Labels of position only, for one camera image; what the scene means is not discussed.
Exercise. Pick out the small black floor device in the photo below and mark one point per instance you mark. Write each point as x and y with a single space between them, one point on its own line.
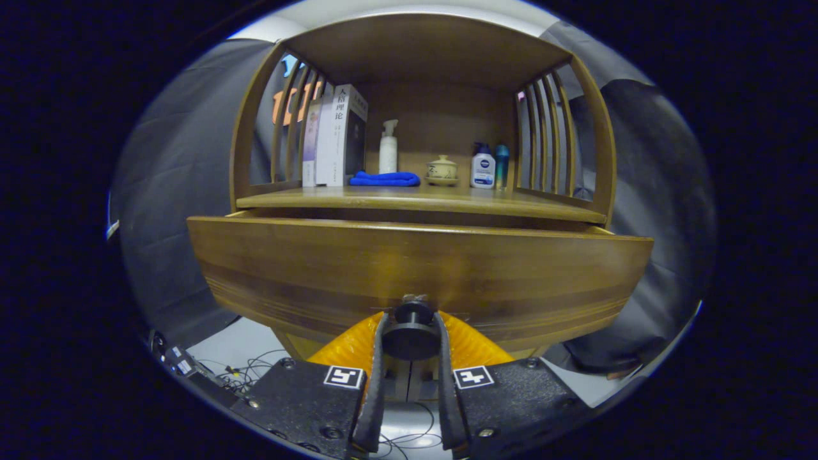
182 364

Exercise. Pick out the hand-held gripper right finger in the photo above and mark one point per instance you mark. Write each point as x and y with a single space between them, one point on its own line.
447 409

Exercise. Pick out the beige lidded teacup with saucer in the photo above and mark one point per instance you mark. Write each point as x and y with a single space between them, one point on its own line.
442 170

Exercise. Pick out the blue folded cloth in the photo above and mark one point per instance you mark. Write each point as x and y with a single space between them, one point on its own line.
383 179

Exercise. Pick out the brown wooden cabinet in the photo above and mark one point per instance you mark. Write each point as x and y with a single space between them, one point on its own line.
434 108

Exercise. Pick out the white and blue object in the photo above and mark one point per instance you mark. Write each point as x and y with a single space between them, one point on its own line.
112 229

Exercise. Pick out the thin pale purple book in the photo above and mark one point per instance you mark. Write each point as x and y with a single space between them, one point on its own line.
310 147

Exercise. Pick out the teal slim bottle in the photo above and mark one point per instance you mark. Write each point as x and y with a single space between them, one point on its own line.
501 166

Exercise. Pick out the white lotion bottle blue cap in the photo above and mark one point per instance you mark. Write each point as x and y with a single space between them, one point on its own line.
482 172

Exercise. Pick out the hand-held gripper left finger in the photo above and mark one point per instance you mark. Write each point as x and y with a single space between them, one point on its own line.
372 409

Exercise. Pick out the white pump bottle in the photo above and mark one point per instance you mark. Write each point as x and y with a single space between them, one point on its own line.
388 156

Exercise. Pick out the thick white book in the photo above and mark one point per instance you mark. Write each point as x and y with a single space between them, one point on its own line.
332 147

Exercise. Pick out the wooden countertop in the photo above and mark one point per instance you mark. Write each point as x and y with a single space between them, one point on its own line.
447 199

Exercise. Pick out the wooden drawer with black knob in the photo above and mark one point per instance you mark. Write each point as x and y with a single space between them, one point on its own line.
319 275

